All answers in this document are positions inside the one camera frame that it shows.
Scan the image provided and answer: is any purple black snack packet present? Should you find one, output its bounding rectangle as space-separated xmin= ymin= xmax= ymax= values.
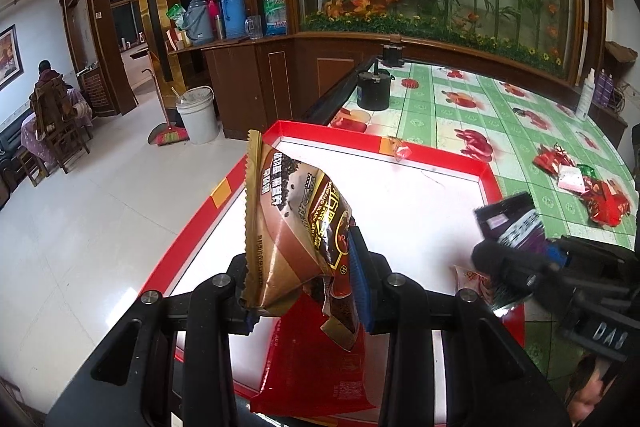
xmin=474 ymin=192 xmax=547 ymax=255

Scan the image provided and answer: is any brown gold snack bag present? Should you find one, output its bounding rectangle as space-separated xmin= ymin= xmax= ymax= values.
xmin=243 ymin=130 xmax=359 ymax=350

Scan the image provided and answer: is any large red snack bag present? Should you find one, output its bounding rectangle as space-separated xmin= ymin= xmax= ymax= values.
xmin=250 ymin=295 xmax=373 ymax=418

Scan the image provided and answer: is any dark red snack packet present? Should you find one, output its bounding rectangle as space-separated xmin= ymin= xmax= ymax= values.
xmin=580 ymin=176 xmax=630 ymax=228

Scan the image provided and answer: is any person's right hand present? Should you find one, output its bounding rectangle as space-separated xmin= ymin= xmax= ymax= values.
xmin=564 ymin=355 xmax=618 ymax=426

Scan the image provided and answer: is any red tray with white base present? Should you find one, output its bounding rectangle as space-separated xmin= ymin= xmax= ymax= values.
xmin=141 ymin=119 xmax=527 ymax=425

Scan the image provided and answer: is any pink white snack packet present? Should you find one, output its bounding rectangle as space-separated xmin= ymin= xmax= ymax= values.
xmin=556 ymin=165 xmax=586 ymax=195

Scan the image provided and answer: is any green snack packet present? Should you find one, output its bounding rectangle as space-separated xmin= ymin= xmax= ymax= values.
xmin=577 ymin=164 xmax=598 ymax=179

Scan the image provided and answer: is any red foil snack packet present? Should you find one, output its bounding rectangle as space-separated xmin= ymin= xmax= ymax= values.
xmin=533 ymin=144 xmax=576 ymax=178

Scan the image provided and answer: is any white plastic bottle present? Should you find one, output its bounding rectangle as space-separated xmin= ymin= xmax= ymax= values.
xmin=575 ymin=68 xmax=596 ymax=121

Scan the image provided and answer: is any green patterned tablecloth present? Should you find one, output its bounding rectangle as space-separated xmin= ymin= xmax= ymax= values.
xmin=326 ymin=59 xmax=639 ymax=383

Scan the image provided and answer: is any black round container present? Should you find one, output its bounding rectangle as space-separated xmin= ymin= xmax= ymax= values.
xmin=356 ymin=60 xmax=393 ymax=112

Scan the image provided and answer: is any red broom dustpan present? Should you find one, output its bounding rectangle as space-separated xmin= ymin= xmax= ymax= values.
xmin=145 ymin=68 xmax=189 ymax=146

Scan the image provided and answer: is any white plastic bucket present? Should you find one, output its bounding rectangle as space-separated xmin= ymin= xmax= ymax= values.
xmin=176 ymin=86 xmax=219 ymax=145

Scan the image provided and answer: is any wooden chair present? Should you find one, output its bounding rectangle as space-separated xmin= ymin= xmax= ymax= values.
xmin=29 ymin=78 xmax=92 ymax=176

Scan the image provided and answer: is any seated person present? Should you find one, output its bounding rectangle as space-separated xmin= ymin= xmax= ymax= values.
xmin=29 ymin=60 xmax=92 ymax=133

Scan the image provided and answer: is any water bottle green label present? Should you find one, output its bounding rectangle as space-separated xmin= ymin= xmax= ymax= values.
xmin=264 ymin=0 xmax=288 ymax=37

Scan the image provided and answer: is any blue thermos jug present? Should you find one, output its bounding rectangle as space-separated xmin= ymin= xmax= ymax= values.
xmin=220 ymin=0 xmax=246 ymax=39

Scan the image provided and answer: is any grey thermos jug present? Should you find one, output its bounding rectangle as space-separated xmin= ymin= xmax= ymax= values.
xmin=183 ymin=0 xmax=215 ymax=46

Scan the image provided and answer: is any framed wall picture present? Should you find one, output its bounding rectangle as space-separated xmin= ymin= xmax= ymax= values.
xmin=0 ymin=25 xmax=24 ymax=90

